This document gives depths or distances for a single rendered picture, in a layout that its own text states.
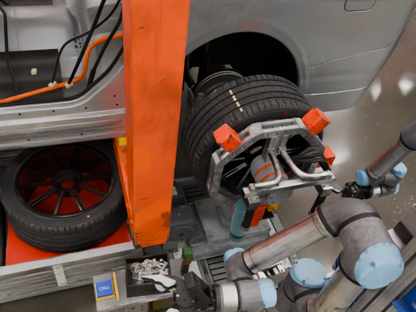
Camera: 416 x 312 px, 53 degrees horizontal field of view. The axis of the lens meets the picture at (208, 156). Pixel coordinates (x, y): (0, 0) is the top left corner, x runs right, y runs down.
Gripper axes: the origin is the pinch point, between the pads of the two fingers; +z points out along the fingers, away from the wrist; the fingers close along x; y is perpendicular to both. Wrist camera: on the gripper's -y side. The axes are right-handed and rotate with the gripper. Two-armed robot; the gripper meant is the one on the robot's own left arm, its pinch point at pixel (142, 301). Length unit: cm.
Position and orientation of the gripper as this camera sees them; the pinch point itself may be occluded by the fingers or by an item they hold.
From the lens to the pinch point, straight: 112.0
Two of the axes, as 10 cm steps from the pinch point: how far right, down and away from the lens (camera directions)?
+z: -9.8, 0.4, -1.9
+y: -1.0, 7.7, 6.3
